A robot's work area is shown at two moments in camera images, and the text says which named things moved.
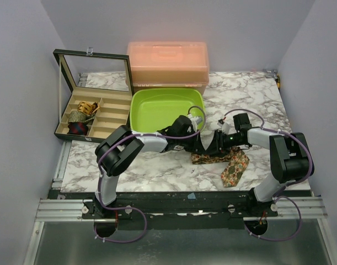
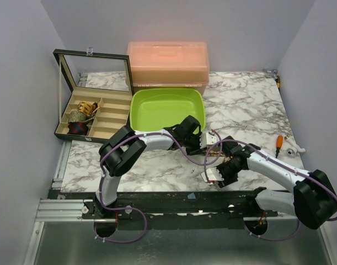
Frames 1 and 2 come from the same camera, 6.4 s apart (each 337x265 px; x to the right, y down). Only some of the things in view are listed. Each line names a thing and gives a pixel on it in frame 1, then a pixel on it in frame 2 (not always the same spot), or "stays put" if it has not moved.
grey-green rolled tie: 76,116 stays put
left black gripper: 197,146 stays put
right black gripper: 217,141 to 226,171
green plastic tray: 151,109 stays put
